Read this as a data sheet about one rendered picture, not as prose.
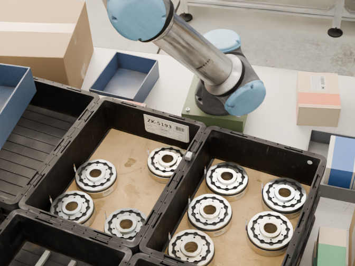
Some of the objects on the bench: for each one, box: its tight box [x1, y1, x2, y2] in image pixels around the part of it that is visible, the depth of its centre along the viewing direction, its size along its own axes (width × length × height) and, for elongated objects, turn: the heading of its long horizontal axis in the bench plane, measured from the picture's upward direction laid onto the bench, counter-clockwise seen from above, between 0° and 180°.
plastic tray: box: [306, 129, 355, 204], centre depth 165 cm, size 27×20×5 cm
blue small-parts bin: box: [89, 51, 160, 103], centre depth 194 cm, size 20×15×7 cm
